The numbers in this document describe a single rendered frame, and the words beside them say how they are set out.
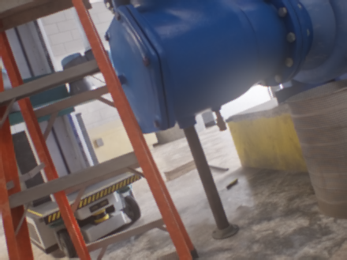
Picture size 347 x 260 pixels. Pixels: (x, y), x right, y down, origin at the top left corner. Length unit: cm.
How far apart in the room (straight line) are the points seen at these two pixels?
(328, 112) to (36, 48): 192
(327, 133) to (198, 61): 58
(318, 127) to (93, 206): 137
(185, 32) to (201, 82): 20
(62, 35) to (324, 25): 553
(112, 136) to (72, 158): 345
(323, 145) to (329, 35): 68
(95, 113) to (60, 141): 412
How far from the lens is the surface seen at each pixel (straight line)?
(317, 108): 136
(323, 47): 189
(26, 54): 248
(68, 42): 671
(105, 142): 580
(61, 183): 94
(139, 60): 129
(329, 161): 142
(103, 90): 130
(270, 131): 226
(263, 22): 159
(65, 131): 241
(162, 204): 88
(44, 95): 233
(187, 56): 130
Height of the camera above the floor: 68
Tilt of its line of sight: 5 degrees down
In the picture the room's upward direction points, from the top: 19 degrees counter-clockwise
